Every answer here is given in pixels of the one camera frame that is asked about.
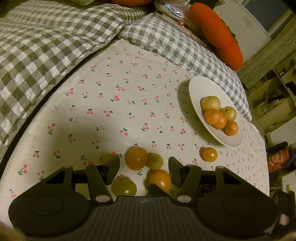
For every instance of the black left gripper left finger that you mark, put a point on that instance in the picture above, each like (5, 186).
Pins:
(104, 173)

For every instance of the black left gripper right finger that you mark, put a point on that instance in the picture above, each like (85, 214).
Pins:
(177, 171)

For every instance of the orange persimmon fruit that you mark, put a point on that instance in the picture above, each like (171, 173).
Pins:
(159, 177)

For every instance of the green tomato fruit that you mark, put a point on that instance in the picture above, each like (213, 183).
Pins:
(123, 186)

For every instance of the yellow-green round fruit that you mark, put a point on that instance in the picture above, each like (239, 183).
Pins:
(155, 161)

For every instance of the small orange tomato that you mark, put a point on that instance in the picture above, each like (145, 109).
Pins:
(209, 154)

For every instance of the orange tomato fruit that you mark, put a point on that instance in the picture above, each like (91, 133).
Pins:
(136, 158)

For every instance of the orange mandarin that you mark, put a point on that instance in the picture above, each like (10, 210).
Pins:
(221, 123)
(231, 128)
(212, 116)

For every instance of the pale yellow pear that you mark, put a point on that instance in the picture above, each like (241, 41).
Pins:
(210, 102)
(229, 112)

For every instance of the cherry print sheet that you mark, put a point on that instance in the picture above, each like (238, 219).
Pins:
(124, 97)

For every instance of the white paper plate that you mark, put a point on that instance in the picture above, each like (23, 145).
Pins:
(200, 87)

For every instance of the orange patterned bag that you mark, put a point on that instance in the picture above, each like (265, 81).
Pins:
(277, 156)

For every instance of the wooden shelf unit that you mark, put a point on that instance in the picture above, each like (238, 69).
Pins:
(273, 99)

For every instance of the grey checked pillow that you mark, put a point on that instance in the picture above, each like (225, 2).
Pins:
(156, 35)

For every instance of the grey checked quilt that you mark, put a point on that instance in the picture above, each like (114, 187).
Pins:
(41, 42)

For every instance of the large orange pumpkin plush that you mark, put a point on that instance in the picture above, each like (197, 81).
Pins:
(217, 34)

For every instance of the beige curtain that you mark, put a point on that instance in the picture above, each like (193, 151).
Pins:
(271, 55)

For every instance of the plastic wrapped packet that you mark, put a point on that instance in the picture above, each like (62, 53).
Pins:
(178, 10)

